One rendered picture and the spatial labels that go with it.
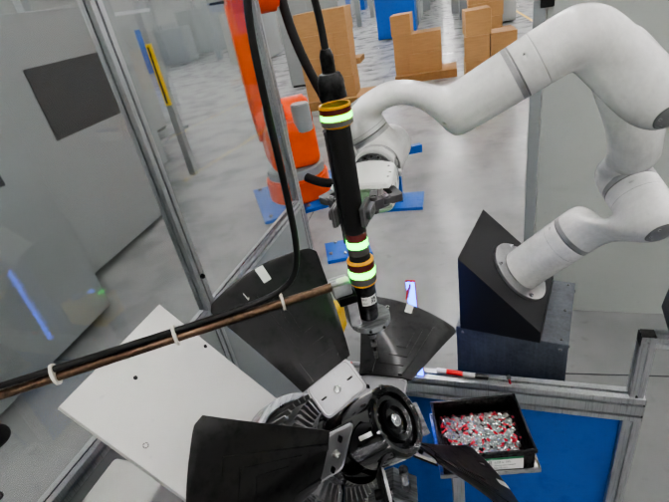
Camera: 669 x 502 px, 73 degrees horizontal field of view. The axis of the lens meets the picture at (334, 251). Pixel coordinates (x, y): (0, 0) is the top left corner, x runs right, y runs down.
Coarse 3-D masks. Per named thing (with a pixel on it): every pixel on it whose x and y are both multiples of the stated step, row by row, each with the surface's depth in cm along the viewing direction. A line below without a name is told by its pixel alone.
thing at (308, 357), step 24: (264, 264) 84; (288, 264) 85; (312, 264) 86; (240, 288) 82; (264, 288) 82; (288, 288) 83; (312, 288) 84; (216, 312) 80; (288, 312) 81; (312, 312) 82; (336, 312) 82; (240, 336) 80; (264, 336) 80; (288, 336) 80; (312, 336) 80; (336, 336) 81; (288, 360) 79; (312, 360) 79; (336, 360) 79; (312, 384) 79
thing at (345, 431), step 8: (336, 432) 69; (344, 432) 71; (336, 440) 70; (344, 440) 72; (336, 448) 71; (344, 448) 73; (328, 456) 70; (344, 456) 74; (328, 464) 71; (336, 464) 73; (328, 472) 71; (336, 472) 73
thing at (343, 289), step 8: (328, 280) 73; (336, 288) 71; (344, 288) 71; (336, 296) 71; (344, 296) 72; (352, 296) 72; (344, 304) 72; (352, 304) 73; (344, 312) 77; (352, 312) 74; (384, 312) 77; (352, 320) 75; (360, 320) 76; (376, 320) 76; (384, 320) 75; (352, 328) 76; (360, 328) 75; (368, 328) 74; (376, 328) 74; (384, 328) 75
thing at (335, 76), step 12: (324, 60) 56; (324, 72) 57; (336, 72) 57; (324, 84) 57; (336, 84) 57; (324, 96) 58; (336, 96) 58; (372, 288) 73; (360, 300) 74; (372, 300) 74; (360, 312) 76; (372, 312) 75
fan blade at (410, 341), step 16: (400, 304) 106; (400, 320) 101; (416, 320) 101; (432, 320) 103; (368, 336) 97; (384, 336) 97; (400, 336) 96; (416, 336) 97; (432, 336) 98; (448, 336) 99; (368, 352) 94; (384, 352) 93; (400, 352) 93; (416, 352) 93; (432, 352) 93; (368, 368) 90; (384, 368) 90; (400, 368) 89; (416, 368) 89
